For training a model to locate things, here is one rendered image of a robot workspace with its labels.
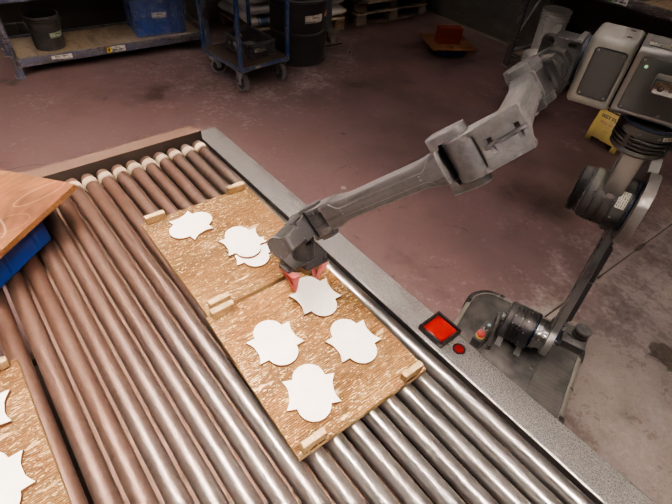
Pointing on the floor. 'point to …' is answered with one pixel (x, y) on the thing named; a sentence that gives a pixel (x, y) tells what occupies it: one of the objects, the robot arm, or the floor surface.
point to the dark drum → (300, 30)
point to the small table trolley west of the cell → (222, 57)
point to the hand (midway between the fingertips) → (305, 282)
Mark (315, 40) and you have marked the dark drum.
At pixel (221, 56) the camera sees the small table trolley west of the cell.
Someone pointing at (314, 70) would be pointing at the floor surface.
